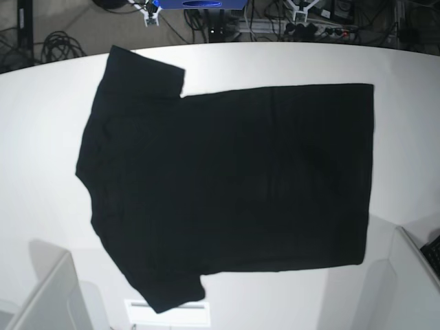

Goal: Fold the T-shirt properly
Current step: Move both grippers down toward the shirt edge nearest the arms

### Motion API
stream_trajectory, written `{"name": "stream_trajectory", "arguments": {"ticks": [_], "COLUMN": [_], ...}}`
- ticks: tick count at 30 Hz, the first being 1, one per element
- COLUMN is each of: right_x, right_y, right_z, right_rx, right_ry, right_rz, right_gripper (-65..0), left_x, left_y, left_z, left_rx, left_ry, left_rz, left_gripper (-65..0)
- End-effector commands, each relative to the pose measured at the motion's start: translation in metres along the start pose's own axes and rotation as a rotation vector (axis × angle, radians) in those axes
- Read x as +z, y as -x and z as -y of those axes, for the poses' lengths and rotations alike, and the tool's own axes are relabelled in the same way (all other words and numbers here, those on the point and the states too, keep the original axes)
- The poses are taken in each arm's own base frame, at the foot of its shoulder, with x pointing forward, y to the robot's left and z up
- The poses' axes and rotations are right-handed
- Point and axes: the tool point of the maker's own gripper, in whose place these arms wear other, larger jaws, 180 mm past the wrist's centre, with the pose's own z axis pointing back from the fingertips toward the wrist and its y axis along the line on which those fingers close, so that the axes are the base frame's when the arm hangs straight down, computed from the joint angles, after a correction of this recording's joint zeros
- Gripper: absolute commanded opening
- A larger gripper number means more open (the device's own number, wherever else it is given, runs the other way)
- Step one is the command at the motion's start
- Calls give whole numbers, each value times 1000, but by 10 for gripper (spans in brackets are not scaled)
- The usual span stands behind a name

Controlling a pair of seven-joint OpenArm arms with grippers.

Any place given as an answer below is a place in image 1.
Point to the black T-shirt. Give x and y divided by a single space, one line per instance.
255 180

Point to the blue box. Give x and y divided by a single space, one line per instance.
202 4

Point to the white left partition panel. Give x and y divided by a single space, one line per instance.
56 302

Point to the white partition panel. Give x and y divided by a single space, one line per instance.
401 291
56 302

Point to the white right partition panel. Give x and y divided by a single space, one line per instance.
401 291

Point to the black keyboard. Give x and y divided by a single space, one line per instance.
431 253

